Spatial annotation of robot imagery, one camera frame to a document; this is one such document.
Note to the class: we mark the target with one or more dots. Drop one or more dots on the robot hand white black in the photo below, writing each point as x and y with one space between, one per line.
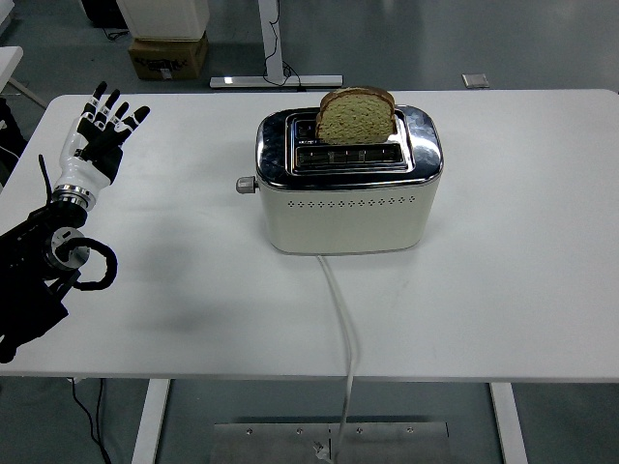
79 166

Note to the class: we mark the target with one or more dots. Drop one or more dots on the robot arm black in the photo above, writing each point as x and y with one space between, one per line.
29 290

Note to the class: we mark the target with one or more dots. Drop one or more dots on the grey toaster lever knob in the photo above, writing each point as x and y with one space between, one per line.
245 185

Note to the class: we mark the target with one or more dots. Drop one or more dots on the cream and chrome toaster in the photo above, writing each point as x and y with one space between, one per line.
348 227

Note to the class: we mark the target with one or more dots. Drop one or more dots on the black stand beside table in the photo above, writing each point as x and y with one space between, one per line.
9 130

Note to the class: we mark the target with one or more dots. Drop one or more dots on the small white side table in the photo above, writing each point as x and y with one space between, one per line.
9 63

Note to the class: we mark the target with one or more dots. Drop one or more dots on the brown cardboard box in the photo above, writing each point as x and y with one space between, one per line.
167 58

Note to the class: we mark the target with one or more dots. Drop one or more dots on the black box on floor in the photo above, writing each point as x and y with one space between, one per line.
101 12

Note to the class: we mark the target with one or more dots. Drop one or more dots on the white bin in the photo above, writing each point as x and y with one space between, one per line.
164 19

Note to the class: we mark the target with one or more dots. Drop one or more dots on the white desk leg base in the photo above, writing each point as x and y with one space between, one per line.
265 48

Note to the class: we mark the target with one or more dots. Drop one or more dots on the white table leg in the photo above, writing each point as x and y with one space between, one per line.
508 425
150 420

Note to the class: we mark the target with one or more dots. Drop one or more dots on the brown bread slice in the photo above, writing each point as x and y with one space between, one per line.
355 121

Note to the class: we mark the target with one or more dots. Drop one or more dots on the grey floor socket plate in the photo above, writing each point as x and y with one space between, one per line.
475 80

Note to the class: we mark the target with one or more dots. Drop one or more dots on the grey metal plate with screws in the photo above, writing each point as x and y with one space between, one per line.
387 442

